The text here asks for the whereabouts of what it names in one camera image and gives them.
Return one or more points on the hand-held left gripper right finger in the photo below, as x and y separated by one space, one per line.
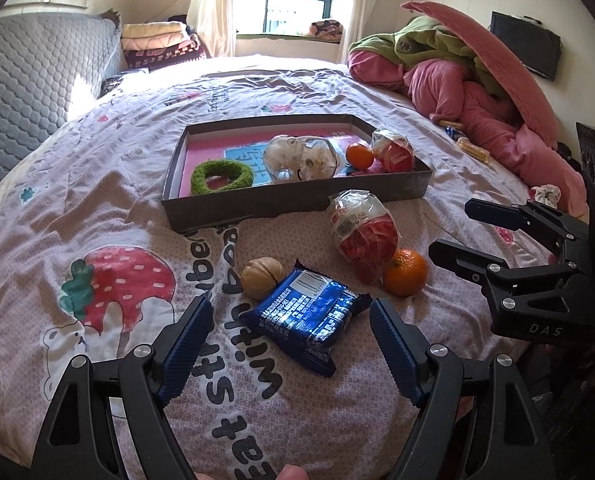
397 350

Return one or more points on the orange snack stick packet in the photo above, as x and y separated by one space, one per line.
450 124

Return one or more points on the cream folded blanket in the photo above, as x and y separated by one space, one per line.
152 30

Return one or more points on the blue biscuit packet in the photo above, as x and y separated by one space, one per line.
302 317

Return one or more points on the grey cardboard box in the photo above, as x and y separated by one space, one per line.
227 210

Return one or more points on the black television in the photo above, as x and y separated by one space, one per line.
525 45

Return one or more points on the pink folded blanket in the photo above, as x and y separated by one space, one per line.
155 43

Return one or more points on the pink quilt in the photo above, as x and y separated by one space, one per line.
457 90

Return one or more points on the grey quilted headboard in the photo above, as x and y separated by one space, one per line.
27 75

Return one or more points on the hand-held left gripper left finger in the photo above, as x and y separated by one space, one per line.
187 350

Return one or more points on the small blue snack wrapper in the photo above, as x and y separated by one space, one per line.
455 133

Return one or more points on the dark patterned pillow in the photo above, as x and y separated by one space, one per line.
123 82

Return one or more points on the cream curtain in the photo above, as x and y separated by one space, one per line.
356 0
211 5

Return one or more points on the white plastic bag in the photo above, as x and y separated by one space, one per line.
297 156

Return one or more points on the stack of folded blankets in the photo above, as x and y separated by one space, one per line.
167 56

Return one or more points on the patterned folded blanket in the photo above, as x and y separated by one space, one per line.
325 28

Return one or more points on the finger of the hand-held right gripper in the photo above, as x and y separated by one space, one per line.
457 259
492 212

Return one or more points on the person's left hand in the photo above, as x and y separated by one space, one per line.
292 473

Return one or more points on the floral scrunchie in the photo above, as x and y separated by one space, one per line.
547 193

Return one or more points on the green blanket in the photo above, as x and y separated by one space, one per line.
427 42

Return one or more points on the strawberry print bed sheet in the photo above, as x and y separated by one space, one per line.
127 210

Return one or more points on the orange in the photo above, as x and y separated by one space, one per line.
405 273
360 156

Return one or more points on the clear packet of red snacks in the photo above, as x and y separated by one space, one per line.
365 237
393 151

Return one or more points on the yellow biscuit packet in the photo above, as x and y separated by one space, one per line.
473 149

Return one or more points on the walnut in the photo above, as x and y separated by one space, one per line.
262 278

